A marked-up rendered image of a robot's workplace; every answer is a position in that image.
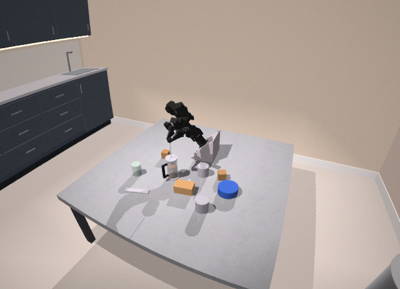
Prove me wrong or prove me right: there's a white flat bar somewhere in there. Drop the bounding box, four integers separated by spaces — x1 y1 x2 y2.
124 188 149 194

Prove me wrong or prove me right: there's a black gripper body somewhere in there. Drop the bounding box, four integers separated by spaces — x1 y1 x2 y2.
164 118 191 138

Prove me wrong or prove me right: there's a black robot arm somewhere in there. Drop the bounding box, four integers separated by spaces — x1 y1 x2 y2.
165 101 208 148

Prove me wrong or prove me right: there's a blue short cylinder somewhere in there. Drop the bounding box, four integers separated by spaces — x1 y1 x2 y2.
217 180 239 200

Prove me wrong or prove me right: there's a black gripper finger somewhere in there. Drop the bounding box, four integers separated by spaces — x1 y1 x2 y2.
171 129 184 142
166 126 174 140

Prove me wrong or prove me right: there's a white cylinder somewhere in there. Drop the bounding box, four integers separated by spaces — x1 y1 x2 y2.
197 163 209 178
195 196 209 214

